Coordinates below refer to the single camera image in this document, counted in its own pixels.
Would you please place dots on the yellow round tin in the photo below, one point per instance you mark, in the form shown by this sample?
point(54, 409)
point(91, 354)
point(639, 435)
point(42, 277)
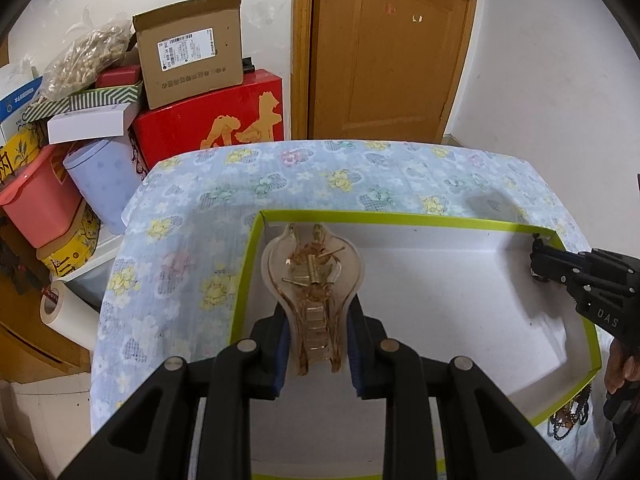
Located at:
point(75, 247)

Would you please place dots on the lime green tray box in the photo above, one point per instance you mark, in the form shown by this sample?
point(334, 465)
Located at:
point(447, 288)

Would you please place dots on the light blue cylindrical container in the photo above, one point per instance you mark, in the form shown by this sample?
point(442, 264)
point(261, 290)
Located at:
point(107, 172)

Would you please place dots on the white paper roll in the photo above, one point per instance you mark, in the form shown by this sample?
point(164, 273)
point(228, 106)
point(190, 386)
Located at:
point(65, 313)

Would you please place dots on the yellow printed box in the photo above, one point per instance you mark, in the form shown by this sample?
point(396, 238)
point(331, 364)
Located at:
point(21, 150)

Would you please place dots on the pink plastic bin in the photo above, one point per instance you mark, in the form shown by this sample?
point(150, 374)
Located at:
point(42, 200)

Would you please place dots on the bag of nuts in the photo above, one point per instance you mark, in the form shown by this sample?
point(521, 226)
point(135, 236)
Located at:
point(80, 64)

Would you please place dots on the beige hair claw clip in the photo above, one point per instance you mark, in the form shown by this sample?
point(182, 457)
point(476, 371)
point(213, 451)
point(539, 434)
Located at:
point(314, 274)

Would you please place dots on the white blue carton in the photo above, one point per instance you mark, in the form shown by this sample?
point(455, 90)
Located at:
point(19, 86)

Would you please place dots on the brown cardboard box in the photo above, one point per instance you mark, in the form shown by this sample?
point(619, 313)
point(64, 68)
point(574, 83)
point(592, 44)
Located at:
point(189, 48)

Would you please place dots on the person's right hand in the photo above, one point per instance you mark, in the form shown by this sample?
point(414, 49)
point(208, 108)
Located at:
point(623, 366)

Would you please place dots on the red gift box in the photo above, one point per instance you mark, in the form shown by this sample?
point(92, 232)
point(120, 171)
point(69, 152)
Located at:
point(249, 113)

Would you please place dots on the wooden door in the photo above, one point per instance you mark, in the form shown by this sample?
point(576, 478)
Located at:
point(377, 70)

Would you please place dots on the floral blue tablecloth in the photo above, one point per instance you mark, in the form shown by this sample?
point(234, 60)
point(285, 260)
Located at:
point(173, 284)

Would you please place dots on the white flat box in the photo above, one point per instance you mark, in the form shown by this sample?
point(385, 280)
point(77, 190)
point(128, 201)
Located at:
point(94, 123)

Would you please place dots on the green striped box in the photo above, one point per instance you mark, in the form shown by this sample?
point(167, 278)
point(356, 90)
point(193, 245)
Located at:
point(44, 109)

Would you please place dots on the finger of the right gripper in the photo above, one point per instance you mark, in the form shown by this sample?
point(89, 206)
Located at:
point(543, 252)
point(550, 271)

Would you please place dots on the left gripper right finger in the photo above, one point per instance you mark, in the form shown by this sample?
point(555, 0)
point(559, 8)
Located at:
point(450, 411)

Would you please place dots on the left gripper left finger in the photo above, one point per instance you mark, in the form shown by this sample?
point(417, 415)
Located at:
point(191, 419)

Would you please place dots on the small dark red box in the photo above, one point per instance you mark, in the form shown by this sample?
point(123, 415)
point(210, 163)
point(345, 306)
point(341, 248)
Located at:
point(119, 76)

